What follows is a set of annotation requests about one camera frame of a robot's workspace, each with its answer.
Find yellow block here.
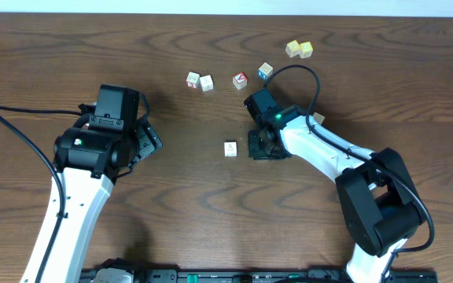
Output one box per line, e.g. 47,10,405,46
299,42,314,58
285,40,300,57

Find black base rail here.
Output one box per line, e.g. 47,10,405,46
79,268,439,283

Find red sided block far left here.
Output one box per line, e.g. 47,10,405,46
186,72,201,89

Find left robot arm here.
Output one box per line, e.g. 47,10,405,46
21,84,163,282

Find left black cable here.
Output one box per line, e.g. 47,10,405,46
0,101,94,283

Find red A letter block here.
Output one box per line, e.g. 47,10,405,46
233,72,248,90

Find wooden A block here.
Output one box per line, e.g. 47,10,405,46
223,141,238,157

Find wooden block with M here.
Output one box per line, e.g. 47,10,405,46
313,112,325,125

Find black cable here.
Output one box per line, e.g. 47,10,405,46
0,101,94,283
263,64,436,283

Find yellow block far left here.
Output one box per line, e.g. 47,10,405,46
285,40,300,57

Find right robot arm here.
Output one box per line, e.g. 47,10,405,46
244,89,429,282

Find right black cable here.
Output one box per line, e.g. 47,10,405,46
263,64,436,283

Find plain wooden block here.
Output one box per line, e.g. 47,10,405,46
200,75,214,91

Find blue sided letter block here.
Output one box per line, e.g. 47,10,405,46
258,62,274,81

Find yellow block far right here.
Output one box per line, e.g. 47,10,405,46
299,42,314,58

